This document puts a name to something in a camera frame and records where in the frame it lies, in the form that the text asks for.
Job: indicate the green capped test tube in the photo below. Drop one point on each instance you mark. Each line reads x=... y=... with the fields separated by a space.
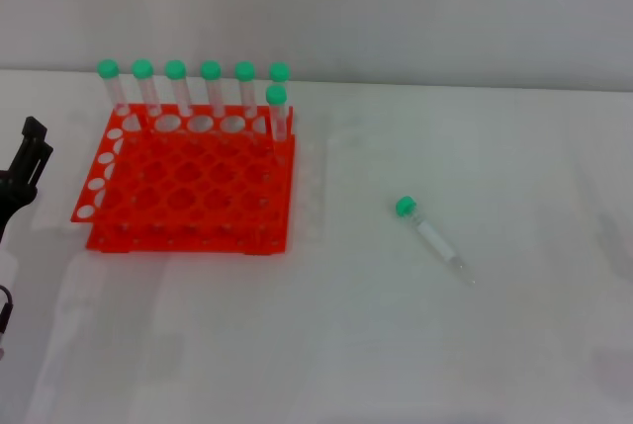
x=276 y=94
x=280 y=71
x=109 y=69
x=175 y=69
x=244 y=71
x=435 y=238
x=210 y=70
x=142 y=69

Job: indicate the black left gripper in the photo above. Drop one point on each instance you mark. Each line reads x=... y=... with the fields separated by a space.
x=15 y=196

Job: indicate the orange test tube rack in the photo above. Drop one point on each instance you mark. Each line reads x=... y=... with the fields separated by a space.
x=198 y=187

